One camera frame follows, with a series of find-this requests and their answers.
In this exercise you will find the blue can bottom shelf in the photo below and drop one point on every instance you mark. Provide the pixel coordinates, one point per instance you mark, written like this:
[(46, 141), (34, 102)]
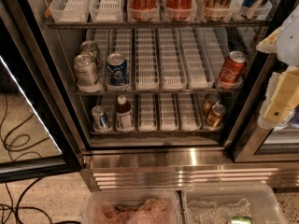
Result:
[(100, 120)]

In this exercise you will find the brown bottle white cap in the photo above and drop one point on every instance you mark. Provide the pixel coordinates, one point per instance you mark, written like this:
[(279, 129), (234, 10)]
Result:
[(124, 114)]

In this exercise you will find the clear bin with bubble wrap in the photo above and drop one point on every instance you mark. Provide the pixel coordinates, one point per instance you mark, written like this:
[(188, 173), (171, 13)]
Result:
[(216, 203)]

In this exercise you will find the gold can rear bottom shelf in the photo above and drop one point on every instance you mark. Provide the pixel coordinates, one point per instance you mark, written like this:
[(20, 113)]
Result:
[(211, 99)]

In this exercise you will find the top wire shelf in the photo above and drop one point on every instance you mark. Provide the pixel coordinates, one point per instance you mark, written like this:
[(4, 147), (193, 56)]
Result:
[(155, 24)]

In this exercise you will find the blue pepsi can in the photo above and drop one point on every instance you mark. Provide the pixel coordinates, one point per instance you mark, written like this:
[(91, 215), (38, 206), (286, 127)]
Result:
[(116, 67)]

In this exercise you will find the steel fridge base grille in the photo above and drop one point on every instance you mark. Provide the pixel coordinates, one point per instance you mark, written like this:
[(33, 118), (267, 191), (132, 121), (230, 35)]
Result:
[(180, 168)]

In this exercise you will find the clear bin with pink wrap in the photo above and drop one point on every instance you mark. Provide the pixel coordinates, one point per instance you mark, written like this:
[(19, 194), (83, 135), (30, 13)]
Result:
[(133, 206)]

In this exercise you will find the bottom wire shelf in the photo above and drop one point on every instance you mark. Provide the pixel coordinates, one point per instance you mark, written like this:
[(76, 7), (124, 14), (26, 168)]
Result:
[(160, 133)]

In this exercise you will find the middle wire shelf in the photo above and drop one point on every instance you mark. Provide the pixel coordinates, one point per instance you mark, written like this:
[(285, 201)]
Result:
[(81, 93)]

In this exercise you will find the black fridge door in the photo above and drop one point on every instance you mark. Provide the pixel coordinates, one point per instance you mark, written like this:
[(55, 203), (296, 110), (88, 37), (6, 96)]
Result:
[(32, 143)]

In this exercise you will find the wire shelf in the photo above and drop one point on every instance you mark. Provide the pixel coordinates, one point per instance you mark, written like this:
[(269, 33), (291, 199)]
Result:
[(160, 133), (81, 93), (155, 24)]

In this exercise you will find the gold can front bottom shelf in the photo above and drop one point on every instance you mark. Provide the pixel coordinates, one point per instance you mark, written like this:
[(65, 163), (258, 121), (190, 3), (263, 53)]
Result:
[(215, 115)]

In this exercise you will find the silver green soda can front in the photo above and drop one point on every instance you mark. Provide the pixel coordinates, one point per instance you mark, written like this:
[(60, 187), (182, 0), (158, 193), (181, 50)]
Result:
[(86, 70)]

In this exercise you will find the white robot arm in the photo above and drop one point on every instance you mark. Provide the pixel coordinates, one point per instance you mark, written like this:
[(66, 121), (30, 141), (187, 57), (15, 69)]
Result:
[(282, 94)]

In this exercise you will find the green can in bin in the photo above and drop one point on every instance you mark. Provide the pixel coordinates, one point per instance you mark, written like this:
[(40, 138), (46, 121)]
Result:
[(241, 220)]

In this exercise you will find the red coca-cola can middle shelf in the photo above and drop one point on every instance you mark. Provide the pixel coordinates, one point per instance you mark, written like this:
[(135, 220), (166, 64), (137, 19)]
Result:
[(232, 67)]

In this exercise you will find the silver soda can rear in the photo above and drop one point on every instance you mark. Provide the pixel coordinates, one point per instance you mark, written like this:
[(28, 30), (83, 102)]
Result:
[(90, 47)]

